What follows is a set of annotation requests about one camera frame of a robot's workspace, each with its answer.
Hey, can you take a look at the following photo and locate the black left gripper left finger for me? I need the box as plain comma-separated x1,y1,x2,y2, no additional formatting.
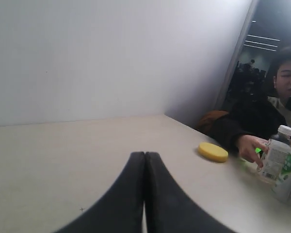
57,152,146,233

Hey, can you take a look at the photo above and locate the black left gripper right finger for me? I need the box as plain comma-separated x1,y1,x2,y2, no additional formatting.
144,152,228,233

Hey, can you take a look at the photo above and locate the white green label bottle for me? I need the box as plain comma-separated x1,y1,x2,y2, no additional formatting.
272,151,291,206

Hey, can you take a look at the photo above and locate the clear bottle with barcode label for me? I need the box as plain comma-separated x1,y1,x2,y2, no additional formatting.
257,137,291,181

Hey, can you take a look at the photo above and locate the black sleeved forearm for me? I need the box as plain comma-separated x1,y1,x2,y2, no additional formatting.
208,98,287,150

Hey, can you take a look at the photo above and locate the person head and torso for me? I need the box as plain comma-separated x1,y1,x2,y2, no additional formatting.
268,47,291,127

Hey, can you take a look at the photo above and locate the open bare human hand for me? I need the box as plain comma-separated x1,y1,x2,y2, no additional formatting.
236,135,268,168

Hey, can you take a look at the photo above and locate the yellow round sponge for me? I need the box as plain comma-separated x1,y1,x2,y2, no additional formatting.
197,142,228,163

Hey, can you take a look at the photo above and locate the orange brown bag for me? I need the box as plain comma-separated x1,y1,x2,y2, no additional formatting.
195,110,228,134

